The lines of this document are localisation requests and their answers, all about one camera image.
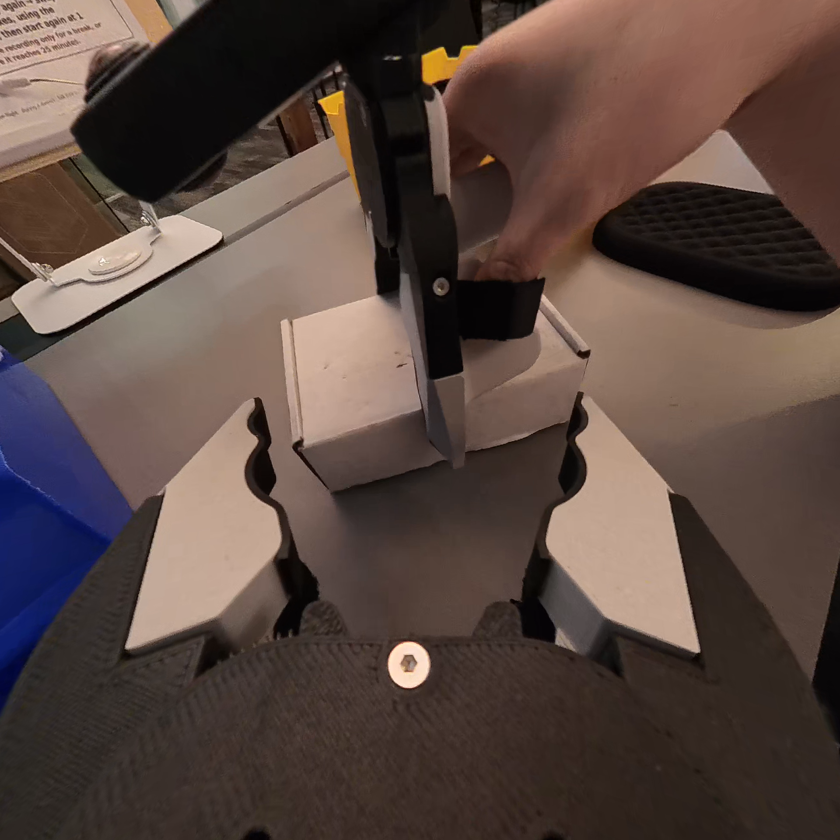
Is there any yellow plastic bin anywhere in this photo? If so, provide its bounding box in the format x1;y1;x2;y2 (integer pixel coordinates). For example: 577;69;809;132
318;46;497;198

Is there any instruction sheet on stand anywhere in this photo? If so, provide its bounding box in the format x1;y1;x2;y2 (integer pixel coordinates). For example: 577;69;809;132
0;0;175;185

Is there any black quilted pad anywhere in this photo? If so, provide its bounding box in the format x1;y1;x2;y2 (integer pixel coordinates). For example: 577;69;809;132
592;182;840;313

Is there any blue plastic bin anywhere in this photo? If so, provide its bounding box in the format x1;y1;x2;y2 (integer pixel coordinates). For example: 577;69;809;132
0;348;135;710

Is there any person's right hand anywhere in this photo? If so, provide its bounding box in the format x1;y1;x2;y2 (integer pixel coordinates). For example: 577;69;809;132
441;0;811;283

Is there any white sheet stand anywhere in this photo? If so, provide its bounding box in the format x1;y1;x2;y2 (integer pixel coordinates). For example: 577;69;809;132
12;200;225;336

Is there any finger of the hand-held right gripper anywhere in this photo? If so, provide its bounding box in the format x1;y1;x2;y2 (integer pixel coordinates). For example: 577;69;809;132
392;176;544;470
343;88;401;296

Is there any large brown cardboard box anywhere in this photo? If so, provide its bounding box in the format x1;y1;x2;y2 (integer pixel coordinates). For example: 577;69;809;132
0;161;129;280

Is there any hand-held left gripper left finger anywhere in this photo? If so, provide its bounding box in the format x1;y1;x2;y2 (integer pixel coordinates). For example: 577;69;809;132
123;397;296;657

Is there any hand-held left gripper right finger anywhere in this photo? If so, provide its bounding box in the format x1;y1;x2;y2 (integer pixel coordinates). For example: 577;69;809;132
521;392;702;660

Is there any white cardboard mailer box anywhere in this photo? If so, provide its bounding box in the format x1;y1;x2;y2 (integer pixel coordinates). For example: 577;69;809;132
281;295;592;493

